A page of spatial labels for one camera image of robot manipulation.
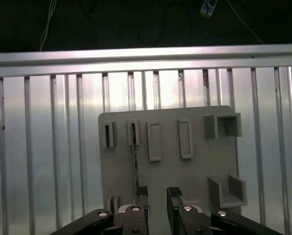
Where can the silver metal clamp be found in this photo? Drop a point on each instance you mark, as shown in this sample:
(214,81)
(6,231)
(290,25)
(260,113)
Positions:
(207,8)

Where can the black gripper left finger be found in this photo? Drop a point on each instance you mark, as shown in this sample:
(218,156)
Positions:
(142,215)

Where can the RAM stick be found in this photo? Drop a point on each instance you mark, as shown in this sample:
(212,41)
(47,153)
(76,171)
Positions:
(136,166)

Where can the grey parts rack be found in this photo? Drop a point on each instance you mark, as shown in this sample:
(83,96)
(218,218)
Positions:
(197,171)

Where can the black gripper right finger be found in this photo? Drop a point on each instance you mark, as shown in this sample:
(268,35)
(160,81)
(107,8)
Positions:
(172,215)

